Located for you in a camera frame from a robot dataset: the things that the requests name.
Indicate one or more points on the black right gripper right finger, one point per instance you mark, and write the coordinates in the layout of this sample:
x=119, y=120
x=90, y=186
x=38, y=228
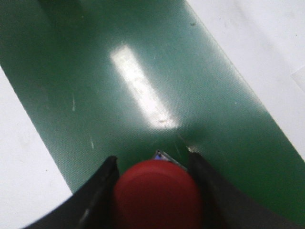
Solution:
x=225, y=206

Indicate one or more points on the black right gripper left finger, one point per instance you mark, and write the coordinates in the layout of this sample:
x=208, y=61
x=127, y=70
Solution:
x=89, y=207

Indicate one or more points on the red mushroom push button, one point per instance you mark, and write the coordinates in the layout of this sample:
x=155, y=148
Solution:
x=157, y=193

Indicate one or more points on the green conveyor belt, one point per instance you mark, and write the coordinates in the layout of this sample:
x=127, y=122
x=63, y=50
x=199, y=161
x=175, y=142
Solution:
x=129, y=77

